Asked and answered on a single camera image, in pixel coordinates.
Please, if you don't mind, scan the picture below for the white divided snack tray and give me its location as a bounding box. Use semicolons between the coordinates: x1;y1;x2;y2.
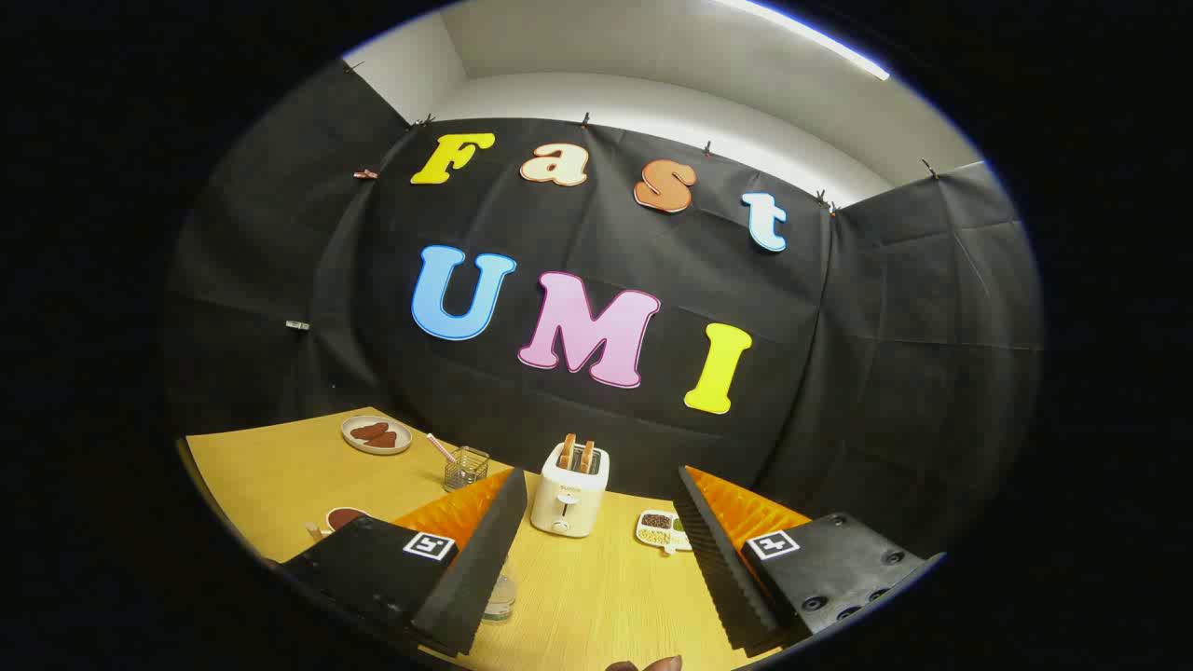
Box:
636;509;695;556

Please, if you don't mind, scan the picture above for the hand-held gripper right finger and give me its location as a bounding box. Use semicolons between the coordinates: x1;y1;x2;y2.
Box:
673;464;947;658

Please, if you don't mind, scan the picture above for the clear plastic bottle green ring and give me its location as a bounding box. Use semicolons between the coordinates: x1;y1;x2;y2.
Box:
482;564;519;623

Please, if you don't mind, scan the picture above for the beige cup with wooden handle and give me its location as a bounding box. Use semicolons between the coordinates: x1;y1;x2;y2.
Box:
305;507;371;541

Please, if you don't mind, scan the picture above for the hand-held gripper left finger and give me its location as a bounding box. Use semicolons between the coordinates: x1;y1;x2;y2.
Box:
280;466;528;658

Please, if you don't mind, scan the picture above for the white toaster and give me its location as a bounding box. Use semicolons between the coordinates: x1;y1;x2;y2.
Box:
530;442;610;539

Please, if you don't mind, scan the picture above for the wooden table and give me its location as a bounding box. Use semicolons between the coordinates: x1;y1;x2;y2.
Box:
177;405;793;671

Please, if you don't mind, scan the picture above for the wire mesh holder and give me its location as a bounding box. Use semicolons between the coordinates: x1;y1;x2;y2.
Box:
444;445;490;492

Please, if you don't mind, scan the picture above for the small white plate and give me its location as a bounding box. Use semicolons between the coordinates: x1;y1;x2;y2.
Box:
340;414;413;456

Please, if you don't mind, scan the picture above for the black backdrop cloth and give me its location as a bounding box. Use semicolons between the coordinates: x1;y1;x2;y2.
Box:
163;61;1045;560

